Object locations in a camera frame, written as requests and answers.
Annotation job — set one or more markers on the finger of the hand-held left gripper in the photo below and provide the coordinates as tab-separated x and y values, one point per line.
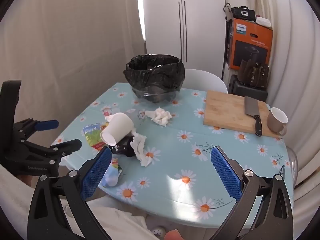
71	146
46	125

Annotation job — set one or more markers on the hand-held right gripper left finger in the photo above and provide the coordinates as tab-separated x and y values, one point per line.
96	175

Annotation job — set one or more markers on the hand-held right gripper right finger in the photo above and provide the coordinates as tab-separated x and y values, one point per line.
226	175

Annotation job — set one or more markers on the blue and white wrapper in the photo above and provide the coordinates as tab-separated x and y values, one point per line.
111	177

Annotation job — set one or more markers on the green printed snack packet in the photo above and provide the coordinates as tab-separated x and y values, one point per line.
93	136

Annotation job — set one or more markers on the white paper cup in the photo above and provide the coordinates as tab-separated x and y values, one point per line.
118	128

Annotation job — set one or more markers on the white tissue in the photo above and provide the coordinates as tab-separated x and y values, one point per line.
140	150
160	117

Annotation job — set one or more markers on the trash bin with black bag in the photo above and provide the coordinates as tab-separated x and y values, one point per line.
155	75

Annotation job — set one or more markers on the black plastic wrapper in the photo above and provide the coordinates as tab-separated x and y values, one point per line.
123	148

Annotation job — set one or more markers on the person's white robe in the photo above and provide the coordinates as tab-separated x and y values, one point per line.
117	222

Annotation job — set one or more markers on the blue floral tablecloth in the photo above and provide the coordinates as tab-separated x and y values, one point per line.
175	155

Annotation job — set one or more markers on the wooden cutting board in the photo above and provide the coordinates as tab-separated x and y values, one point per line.
225	110

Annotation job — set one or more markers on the clear plastic chair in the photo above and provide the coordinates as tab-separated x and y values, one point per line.
291	162

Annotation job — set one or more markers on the beige mug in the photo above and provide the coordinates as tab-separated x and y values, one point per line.
275	123

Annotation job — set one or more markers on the beige curtain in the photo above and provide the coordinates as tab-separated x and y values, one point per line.
70	42

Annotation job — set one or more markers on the black storage box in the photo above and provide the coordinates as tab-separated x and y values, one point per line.
240	90

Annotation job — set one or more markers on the white chair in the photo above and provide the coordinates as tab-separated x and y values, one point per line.
202	78

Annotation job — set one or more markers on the brown leather handbag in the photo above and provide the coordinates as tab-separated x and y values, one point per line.
255	76

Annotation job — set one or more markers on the white curtain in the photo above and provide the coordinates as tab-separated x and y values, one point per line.
295	67

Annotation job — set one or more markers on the orange and black cardboard box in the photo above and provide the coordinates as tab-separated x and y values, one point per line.
252	45

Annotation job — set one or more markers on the white wardrobe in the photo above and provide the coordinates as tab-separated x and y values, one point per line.
200	25

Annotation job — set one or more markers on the small white case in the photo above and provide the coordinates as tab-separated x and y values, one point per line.
263	21

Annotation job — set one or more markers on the black pouch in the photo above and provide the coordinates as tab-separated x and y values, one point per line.
242	12

